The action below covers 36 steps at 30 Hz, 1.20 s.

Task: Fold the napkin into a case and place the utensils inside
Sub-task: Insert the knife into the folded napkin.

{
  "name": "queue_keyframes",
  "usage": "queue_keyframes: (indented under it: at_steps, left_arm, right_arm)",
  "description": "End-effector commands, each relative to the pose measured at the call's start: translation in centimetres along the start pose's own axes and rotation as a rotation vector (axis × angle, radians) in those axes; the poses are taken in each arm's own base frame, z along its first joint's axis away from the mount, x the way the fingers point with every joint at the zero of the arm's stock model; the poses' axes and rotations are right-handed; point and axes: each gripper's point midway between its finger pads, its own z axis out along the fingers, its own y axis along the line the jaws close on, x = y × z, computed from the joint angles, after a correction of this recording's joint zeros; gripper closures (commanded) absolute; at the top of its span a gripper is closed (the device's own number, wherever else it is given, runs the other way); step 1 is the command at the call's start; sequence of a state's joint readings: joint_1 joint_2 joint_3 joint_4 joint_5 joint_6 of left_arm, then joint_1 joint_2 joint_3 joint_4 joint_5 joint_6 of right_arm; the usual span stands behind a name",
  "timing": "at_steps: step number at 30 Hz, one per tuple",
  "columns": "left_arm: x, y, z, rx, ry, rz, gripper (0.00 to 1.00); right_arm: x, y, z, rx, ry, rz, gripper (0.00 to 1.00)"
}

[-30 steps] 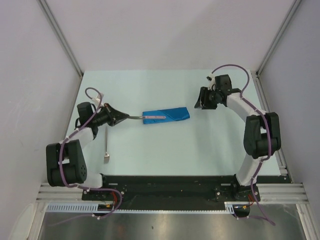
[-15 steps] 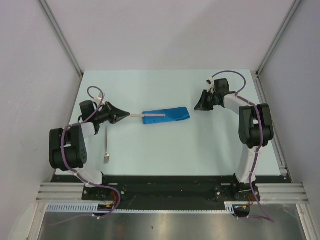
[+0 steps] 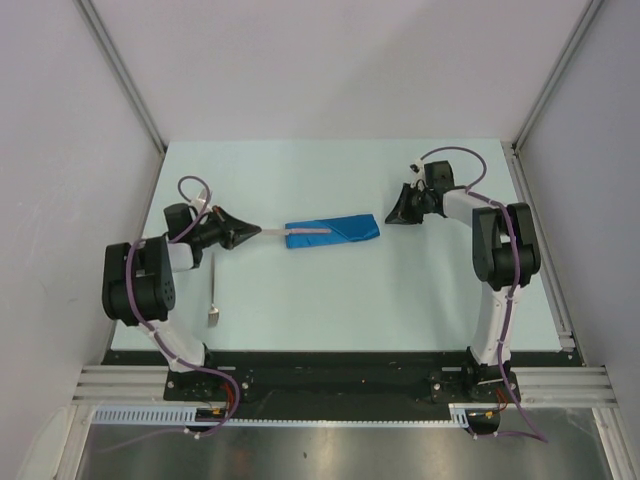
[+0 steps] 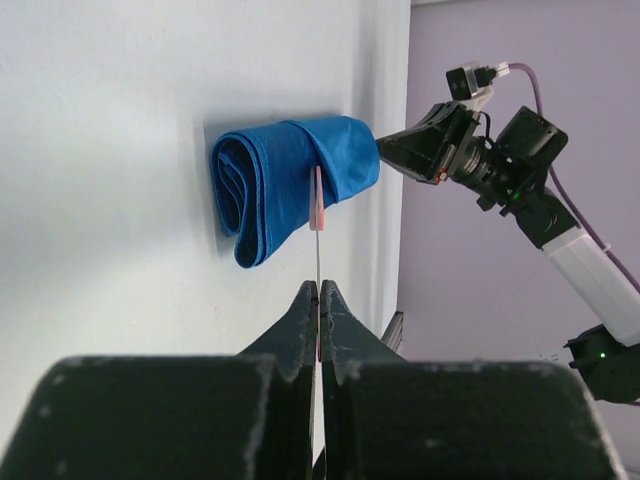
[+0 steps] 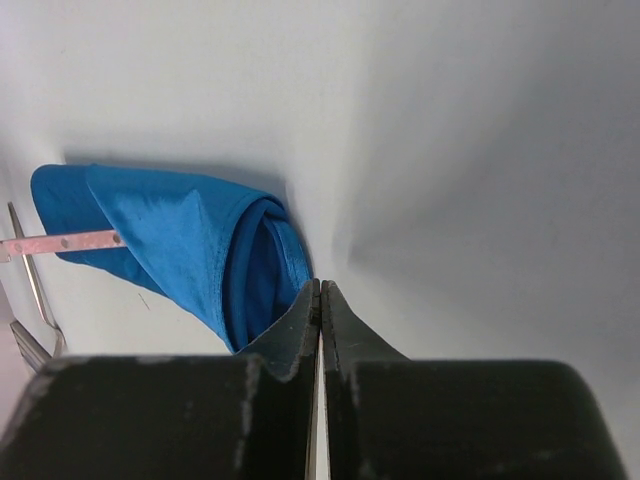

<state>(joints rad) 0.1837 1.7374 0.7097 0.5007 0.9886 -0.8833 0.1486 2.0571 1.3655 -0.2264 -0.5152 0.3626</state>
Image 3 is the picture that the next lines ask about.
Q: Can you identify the aluminium right corner post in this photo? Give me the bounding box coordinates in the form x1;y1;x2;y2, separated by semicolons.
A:
511;0;606;154

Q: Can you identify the aluminium front frame rail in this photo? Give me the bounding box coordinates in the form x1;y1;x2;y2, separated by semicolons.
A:
73;365;617;408

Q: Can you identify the aluminium left corner post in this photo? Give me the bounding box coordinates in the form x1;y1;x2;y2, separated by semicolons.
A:
73;0;168;157

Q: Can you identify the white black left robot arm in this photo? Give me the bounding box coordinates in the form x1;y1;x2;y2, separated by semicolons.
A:
102;203;262;400

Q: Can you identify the aluminium corner post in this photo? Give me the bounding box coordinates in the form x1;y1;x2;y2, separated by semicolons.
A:
73;0;168;157
511;0;606;154

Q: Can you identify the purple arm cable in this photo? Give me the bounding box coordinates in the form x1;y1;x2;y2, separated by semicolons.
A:
124;175;214;371
412;145;549;444

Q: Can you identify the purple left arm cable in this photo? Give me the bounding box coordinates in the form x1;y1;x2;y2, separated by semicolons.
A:
124;175;214;371

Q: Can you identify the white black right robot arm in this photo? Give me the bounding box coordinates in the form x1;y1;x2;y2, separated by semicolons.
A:
385;160;541;401

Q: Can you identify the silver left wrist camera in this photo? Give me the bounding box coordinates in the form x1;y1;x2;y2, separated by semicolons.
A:
190;189;213;214

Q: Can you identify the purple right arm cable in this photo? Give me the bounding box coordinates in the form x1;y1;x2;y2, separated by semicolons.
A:
412;145;549;444

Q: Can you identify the white slotted cable duct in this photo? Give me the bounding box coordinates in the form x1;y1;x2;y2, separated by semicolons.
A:
89;402;474;429

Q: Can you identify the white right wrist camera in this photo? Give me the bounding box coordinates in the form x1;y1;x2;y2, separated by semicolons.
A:
410;159;426;191

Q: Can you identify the blue satin napkin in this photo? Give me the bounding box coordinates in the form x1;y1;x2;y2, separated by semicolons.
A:
285;214;380;249

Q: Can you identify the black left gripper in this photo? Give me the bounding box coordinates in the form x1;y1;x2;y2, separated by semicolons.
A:
190;206;260;251

